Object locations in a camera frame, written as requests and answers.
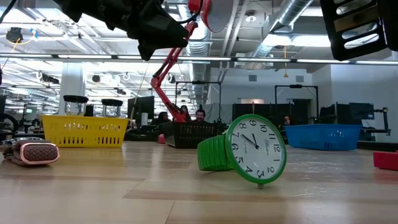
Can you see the black metal gantry frame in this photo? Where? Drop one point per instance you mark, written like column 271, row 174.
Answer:
column 295, row 86
column 199, row 82

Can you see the long ceiling light strip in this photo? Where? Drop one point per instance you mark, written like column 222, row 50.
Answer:
column 84, row 56

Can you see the blue plastic basket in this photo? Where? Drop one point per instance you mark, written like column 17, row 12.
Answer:
column 323, row 137

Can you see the red desk lamp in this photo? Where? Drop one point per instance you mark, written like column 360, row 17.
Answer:
column 217, row 14

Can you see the green wristwatch white face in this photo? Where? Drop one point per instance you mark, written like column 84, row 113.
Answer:
column 255, row 149

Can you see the small red digital clock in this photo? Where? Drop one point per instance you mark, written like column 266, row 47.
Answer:
column 387, row 160

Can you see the black plastic basket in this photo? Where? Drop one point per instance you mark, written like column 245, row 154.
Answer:
column 192, row 135

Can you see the black ceiling device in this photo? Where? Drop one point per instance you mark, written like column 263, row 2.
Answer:
column 14, row 34

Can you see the woven brown pouch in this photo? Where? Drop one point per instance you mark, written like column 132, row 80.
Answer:
column 38, row 152

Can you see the black aluminium table frame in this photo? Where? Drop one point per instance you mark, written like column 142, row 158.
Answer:
column 379, row 145

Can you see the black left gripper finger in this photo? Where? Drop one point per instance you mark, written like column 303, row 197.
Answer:
column 161, row 40

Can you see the silver ceiling air duct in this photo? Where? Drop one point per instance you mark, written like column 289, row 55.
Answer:
column 292, row 12

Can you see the person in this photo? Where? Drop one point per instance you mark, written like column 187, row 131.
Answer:
column 162, row 117
column 200, row 115
column 286, row 121
column 185, row 110

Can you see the white building column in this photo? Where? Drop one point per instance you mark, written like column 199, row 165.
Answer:
column 71, row 84

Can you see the black partition screen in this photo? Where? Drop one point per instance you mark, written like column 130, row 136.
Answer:
column 264, row 112

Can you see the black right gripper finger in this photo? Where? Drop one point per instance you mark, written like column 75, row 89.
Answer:
column 331, row 34
column 392, row 21

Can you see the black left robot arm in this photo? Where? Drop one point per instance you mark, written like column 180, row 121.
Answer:
column 93, row 11

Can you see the black computer monitor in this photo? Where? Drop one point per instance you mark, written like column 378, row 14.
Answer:
column 141, row 107

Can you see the yellow plastic basket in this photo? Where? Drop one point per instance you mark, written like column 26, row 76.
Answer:
column 84, row 119

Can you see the white cylinder container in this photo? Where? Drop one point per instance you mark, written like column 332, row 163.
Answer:
column 145, row 119

